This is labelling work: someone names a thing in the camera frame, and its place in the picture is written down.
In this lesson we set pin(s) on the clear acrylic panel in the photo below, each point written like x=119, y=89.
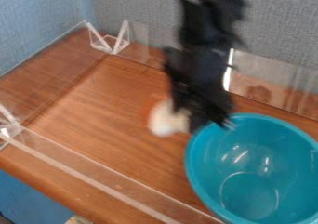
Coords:
x=48, y=165
x=61, y=60
x=270, y=81

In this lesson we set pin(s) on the white brown toy mushroom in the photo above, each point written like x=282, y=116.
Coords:
x=162, y=120

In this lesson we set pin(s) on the blue plastic bowl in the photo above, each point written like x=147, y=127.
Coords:
x=254, y=171

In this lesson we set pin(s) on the clear acrylic back panel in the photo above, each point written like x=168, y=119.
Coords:
x=270, y=81

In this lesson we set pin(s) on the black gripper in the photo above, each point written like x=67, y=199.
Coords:
x=195, y=69

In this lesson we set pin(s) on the clear acrylic left panel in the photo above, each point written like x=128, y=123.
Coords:
x=61, y=60

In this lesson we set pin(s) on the clear acrylic corner bracket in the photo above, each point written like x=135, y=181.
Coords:
x=107, y=43

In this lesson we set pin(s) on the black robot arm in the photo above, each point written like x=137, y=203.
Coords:
x=207, y=23

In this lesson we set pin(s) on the clear acrylic front panel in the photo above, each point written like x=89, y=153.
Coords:
x=48, y=165

